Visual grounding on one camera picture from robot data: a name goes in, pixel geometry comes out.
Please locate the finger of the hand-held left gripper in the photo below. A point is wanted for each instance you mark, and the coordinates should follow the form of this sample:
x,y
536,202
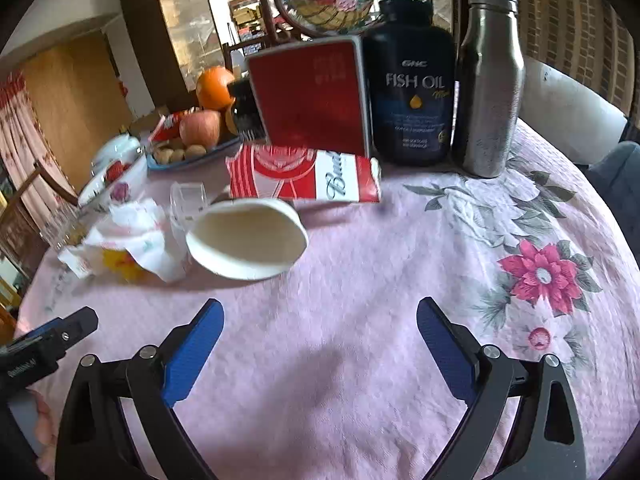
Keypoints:
x,y
70,330

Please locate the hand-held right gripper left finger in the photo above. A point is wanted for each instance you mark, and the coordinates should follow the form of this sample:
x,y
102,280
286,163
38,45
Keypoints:
x,y
195,355

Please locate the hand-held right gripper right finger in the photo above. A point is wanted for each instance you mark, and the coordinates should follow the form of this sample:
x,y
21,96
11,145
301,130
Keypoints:
x,y
445,355

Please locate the yellow wrapper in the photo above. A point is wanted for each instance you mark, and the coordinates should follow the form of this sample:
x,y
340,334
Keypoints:
x,y
122,262

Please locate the white tissue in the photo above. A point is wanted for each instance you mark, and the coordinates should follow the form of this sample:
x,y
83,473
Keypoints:
x,y
135,230

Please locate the white paper cup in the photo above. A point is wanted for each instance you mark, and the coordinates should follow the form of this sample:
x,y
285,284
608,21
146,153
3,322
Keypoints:
x,y
245,240

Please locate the glass of tea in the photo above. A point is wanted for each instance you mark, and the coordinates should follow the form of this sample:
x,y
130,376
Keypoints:
x,y
65,230

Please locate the pink floral tablecloth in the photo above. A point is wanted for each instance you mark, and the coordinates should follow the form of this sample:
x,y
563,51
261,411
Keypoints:
x,y
350,285

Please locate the floral white bowl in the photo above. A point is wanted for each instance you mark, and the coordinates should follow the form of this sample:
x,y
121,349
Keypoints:
x,y
120,191

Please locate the wooden armchair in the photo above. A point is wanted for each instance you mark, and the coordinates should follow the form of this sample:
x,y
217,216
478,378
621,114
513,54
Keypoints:
x,y
50,180

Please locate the clear plastic cup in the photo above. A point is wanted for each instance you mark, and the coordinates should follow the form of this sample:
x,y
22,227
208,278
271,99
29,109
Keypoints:
x,y
187,202

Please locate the pile of strawberries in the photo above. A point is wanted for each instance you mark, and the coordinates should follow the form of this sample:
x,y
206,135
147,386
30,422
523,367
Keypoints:
x,y
116,170

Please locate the blue white fruit plate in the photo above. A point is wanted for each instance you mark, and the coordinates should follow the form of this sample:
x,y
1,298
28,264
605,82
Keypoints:
x,y
200,164

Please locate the floral curtain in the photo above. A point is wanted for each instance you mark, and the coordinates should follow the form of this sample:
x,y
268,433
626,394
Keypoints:
x,y
20,135

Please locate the pile of walnuts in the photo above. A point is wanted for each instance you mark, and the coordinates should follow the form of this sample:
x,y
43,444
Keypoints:
x,y
180,153

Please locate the crushed red white can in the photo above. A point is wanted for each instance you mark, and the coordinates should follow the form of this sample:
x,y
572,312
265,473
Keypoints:
x,y
300,175

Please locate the red white snack bag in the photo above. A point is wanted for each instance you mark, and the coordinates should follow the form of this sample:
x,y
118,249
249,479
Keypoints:
x,y
167,127

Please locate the red apple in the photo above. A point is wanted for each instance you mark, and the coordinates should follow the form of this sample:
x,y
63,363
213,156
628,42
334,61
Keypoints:
x,y
200,127

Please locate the brown wooden partition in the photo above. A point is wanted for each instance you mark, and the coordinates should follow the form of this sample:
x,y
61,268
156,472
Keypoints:
x,y
75,100

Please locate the dark blue supplement bottle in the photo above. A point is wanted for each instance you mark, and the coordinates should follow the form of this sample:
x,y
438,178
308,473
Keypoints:
x,y
410,110

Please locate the blue cushion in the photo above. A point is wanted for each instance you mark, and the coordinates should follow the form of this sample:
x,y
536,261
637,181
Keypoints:
x,y
615,175

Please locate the steel bottle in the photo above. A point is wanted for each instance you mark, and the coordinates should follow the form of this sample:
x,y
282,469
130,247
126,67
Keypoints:
x,y
487,100

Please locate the orange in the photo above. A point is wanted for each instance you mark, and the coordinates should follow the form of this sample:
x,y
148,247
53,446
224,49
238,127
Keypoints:
x,y
212,87

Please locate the white sofa back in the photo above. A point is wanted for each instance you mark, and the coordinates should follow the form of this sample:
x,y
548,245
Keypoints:
x,y
565,100

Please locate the red box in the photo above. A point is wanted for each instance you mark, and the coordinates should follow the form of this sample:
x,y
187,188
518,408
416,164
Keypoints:
x,y
310,95

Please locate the glass display cabinet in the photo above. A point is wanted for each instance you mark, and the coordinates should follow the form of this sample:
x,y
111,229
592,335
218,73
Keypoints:
x,y
190,35

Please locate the bookshelf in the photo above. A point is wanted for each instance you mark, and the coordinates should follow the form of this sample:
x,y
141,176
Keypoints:
x,y
245,20

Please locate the round embroidered table screen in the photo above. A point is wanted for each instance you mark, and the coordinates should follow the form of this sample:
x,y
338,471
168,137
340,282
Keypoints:
x,y
325,5

